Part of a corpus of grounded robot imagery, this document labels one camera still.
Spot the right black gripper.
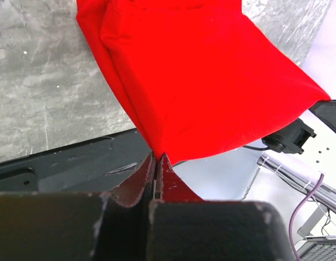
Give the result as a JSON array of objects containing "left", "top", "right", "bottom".
[{"left": 262, "top": 100, "right": 336, "bottom": 154}]

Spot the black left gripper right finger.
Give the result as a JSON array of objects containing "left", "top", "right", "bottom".
[{"left": 146, "top": 155, "right": 294, "bottom": 260}]

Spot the grey laptop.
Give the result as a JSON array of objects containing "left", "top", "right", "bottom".
[{"left": 297, "top": 235, "right": 336, "bottom": 261}]

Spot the bright red t-shirt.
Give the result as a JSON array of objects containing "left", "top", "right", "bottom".
[{"left": 75, "top": 0, "right": 332, "bottom": 166}]

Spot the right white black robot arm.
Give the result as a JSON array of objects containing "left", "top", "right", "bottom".
[{"left": 228, "top": 111, "right": 336, "bottom": 200}]

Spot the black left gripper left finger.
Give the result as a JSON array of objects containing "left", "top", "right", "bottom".
[{"left": 0, "top": 154, "right": 154, "bottom": 260}]

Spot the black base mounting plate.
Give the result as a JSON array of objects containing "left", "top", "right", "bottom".
[{"left": 0, "top": 129, "right": 151, "bottom": 192}]

